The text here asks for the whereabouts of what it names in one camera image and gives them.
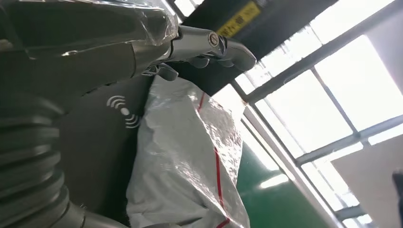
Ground white plastic package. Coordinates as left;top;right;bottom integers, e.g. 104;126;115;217
125;75;251;228

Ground metal window frame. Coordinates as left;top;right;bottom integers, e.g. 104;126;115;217
170;0;403;228

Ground yellow warning label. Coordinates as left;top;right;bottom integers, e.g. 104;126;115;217
216;0;262;39

